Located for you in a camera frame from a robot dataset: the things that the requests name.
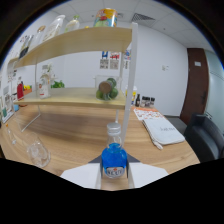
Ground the blue liquid bottle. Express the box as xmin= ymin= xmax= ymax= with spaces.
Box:
xmin=100 ymin=122 xmax=129 ymax=179

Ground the white milk bottle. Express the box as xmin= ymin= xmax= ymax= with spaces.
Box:
xmin=42 ymin=14 xmax=66 ymax=43

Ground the white notebook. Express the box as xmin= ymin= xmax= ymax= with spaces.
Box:
xmin=142 ymin=117 xmax=186 ymax=150

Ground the clear glass with ice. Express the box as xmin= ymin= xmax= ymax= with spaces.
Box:
xmin=25 ymin=132 xmax=52 ymax=168

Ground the orange printed paper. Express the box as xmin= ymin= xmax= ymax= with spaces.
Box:
xmin=133 ymin=106 xmax=164 ymax=122

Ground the black chair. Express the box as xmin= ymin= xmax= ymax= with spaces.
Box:
xmin=183 ymin=113 xmax=224 ymax=164

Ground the dark brown bottle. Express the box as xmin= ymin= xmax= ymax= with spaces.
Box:
xmin=134 ymin=93 xmax=141 ymax=108

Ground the white and wood shelf rack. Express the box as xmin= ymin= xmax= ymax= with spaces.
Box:
xmin=6 ymin=21 xmax=139 ymax=148

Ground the green plant jar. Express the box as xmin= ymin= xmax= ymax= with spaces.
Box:
xmin=95 ymin=77 xmax=119 ymax=102

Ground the green leafy plant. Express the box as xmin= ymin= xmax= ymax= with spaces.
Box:
xmin=50 ymin=79 xmax=66 ymax=89

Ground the clear bottle with red label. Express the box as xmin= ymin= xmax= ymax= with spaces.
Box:
xmin=37 ymin=64 xmax=51 ymax=100

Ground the red liquid glass bottle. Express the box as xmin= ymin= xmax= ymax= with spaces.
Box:
xmin=16 ymin=81 xmax=25 ymax=102

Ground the brown door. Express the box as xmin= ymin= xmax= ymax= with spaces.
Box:
xmin=179 ymin=47 xmax=209 ymax=116

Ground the clear bottle with green cap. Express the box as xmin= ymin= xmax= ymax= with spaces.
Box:
xmin=64 ymin=14 xmax=81 ymax=33

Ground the ceiling air vent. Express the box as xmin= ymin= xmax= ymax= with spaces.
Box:
xmin=131 ymin=12 xmax=156 ymax=24

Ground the yellow snack bag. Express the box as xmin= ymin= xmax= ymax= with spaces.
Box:
xmin=93 ymin=7 xmax=118 ymax=28

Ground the multicolour wall poster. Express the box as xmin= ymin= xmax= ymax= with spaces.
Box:
xmin=123 ymin=49 xmax=132 ymax=69

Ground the blue and white wall poster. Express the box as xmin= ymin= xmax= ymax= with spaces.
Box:
xmin=99 ymin=50 xmax=110 ymax=70

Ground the red and white wall poster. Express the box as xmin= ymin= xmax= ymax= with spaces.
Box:
xmin=109 ymin=51 xmax=121 ymax=70

